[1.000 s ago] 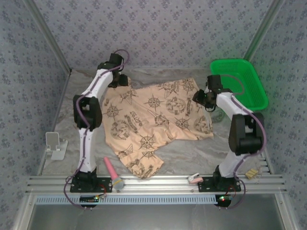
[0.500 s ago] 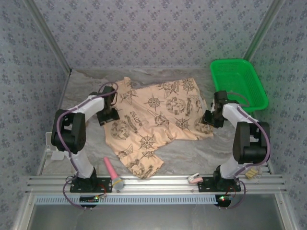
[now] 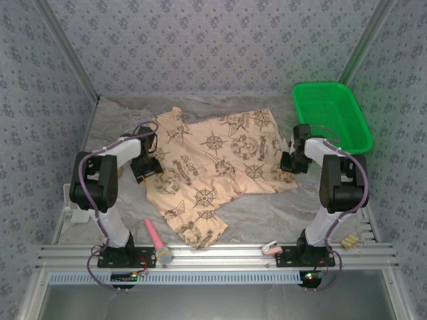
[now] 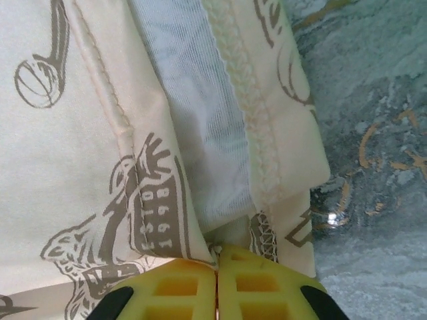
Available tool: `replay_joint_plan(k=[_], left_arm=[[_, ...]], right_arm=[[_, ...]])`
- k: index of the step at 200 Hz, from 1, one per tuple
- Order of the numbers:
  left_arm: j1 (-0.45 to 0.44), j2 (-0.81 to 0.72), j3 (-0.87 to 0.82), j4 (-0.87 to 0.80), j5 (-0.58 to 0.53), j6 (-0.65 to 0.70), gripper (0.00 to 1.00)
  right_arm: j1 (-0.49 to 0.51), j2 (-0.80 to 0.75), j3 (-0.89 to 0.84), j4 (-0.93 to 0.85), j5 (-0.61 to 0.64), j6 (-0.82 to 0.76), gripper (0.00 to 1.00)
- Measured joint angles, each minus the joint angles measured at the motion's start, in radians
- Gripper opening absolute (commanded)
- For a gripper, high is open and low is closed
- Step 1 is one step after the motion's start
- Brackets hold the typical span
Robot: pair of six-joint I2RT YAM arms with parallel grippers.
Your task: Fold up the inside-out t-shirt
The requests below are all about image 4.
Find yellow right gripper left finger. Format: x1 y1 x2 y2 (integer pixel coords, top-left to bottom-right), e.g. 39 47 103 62
87 258 217 320

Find peach printed t-shirt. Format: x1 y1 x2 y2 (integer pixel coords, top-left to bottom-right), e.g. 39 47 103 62
0 0 331 320

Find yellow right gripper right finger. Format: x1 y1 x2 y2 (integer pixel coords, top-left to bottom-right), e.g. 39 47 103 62
216 243 350 320

